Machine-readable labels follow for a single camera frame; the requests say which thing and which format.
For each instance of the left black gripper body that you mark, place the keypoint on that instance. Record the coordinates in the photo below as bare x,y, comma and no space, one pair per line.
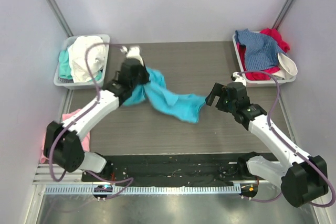
142,76

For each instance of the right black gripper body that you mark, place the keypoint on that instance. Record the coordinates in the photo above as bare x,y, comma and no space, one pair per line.
218,97

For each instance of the cyan t shirt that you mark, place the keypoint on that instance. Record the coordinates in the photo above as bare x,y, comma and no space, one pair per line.
185,107

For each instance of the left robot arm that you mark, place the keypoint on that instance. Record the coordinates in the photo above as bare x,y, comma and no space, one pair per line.
63,142

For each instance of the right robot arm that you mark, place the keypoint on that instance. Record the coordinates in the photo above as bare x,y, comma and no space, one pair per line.
301,177

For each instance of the blue patterned t shirt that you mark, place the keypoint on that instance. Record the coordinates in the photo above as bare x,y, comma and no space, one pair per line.
261,50

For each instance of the cream white t shirt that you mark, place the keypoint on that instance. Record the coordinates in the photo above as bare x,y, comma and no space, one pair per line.
287,68

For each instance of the teal green t shirt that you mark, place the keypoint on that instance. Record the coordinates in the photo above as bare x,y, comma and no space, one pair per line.
72,65

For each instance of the red t shirt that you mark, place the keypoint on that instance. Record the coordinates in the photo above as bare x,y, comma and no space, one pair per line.
257,75

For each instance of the pink t shirt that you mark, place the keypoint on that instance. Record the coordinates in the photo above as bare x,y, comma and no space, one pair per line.
85,142

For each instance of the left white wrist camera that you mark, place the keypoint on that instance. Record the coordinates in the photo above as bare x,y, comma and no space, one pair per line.
132,52

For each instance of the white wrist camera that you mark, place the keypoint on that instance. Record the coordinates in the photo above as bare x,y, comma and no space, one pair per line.
132,52
236,77

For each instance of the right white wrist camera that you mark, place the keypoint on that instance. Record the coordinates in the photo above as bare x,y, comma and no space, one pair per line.
236,77

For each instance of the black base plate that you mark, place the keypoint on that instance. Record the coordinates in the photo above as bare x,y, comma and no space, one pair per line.
176,170

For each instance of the slotted cable duct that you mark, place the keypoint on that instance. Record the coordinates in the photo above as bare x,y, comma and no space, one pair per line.
95,189

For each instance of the left aluminium frame post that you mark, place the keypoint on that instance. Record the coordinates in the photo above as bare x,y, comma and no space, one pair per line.
60,17

